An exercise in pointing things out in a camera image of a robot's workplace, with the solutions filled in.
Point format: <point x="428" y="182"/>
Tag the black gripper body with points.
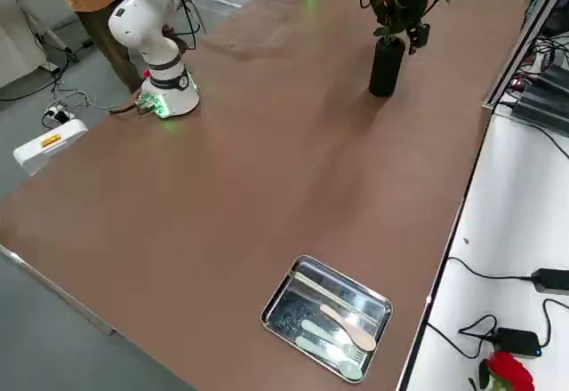
<point x="413" y="11"/>

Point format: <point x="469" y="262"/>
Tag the black cylindrical vase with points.
<point x="386" y="71"/>

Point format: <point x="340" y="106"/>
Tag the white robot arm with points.
<point x="142" y="22"/>

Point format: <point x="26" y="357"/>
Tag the metal chopsticks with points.
<point x="338" y="295"/>

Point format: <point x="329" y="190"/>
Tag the small black charger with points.
<point x="518" y="342"/>
<point x="553" y="280"/>

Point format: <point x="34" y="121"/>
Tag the beige wooden spoon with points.
<point x="351" y="329"/>

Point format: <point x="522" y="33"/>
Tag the metal tray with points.
<point x="293" y="315"/>

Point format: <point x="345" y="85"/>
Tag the light green fork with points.
<point x="326" y="335"/>

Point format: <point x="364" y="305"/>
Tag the light green spoon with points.
<point x="326" y="355"/>

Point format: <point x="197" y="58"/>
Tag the single red flower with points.
<point x="511" y="371"/>

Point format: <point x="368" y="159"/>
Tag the white power strip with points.
<point x="60" y="115"/>

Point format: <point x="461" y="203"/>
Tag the white box with yellow label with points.
<point x="49" y="144"/>

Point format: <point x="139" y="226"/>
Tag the aluminium frame post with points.
<point x="515" y="49"/>

